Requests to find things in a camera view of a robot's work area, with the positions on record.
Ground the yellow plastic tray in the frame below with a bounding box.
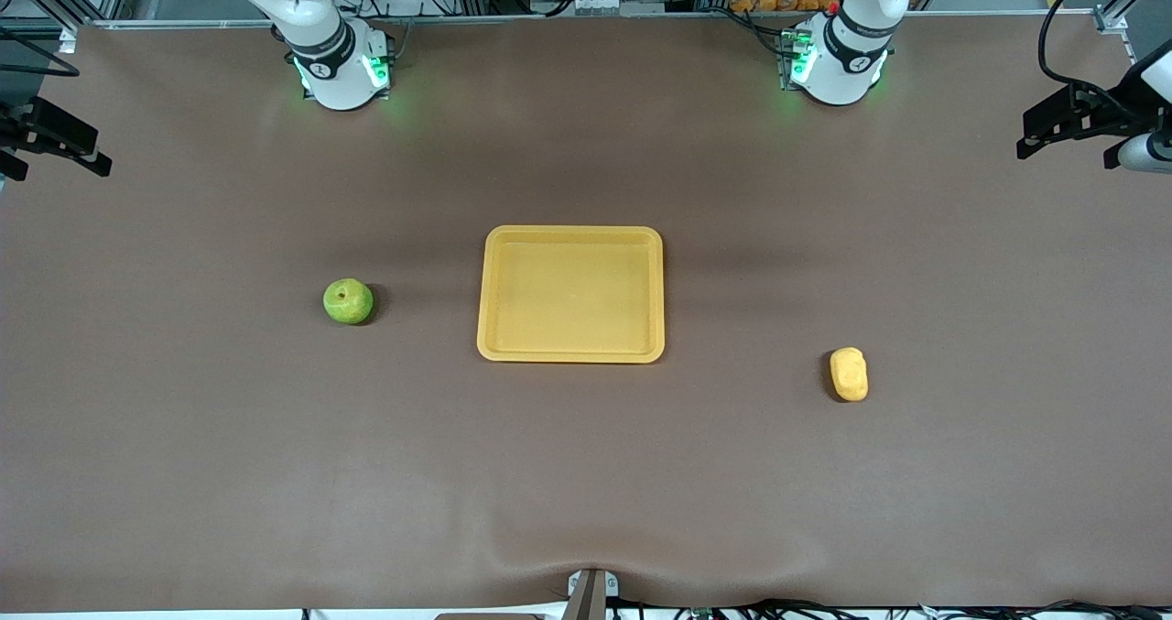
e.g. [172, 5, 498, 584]
[476, 224, 666, 364]

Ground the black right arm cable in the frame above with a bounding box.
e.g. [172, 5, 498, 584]
[0, 27, 81, 79]

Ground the metal table edge bracket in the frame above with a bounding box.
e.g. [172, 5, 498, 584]
[567, 569, 620, 620]

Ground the green apple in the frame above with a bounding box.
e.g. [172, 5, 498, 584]
[322, 277, 374, 326]

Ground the yellow potato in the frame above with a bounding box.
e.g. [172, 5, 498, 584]
[830, 346, 870, 403]

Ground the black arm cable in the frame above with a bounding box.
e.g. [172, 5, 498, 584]
[0, 27, 81, 79]
[1037, 0, 1114, 92]

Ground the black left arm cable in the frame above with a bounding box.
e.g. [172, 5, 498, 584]
[1037, 0, 1114, 92]

